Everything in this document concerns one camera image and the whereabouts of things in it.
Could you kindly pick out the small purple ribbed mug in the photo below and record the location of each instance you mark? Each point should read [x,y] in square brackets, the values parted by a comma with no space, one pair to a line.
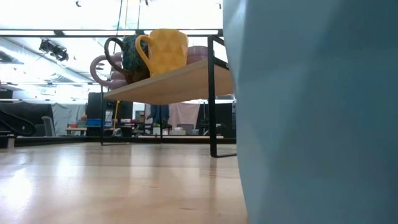
[197,54]

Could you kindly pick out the yellow faceted mug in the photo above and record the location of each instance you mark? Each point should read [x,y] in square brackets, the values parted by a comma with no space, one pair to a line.
[168,49]

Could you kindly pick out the teal brown glazed mug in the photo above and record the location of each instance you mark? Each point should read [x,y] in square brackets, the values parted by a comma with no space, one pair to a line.
[132,59]

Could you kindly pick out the large pink ribbed mug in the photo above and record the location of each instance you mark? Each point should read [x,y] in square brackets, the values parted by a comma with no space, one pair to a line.
[118,83]

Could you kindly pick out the pink hanging cloth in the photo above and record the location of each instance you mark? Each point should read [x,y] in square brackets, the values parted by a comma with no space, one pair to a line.
[185,113]

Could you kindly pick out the person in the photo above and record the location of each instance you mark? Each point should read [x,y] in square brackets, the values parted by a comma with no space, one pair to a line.
[158,112]

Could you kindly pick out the blue storage bin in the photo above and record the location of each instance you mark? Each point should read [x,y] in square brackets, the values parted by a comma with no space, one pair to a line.
[94,122]

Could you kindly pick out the black cabinet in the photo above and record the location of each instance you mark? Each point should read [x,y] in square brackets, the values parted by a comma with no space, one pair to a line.
[93,105]

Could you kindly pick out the blue faceted mug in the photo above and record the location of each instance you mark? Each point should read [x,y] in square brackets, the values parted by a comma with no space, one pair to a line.
[311,124]

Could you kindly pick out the grey chair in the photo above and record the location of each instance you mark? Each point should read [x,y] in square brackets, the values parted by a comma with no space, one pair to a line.
[49,126]

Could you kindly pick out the black ceiling fixture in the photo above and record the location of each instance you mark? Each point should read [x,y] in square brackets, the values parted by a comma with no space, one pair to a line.
[54,49]

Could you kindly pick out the wooden shelf with black frame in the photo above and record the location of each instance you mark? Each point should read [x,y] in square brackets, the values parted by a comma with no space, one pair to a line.
[174,87]

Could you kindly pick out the black table frame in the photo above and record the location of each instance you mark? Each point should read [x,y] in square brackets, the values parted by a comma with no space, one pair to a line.
[62,140]

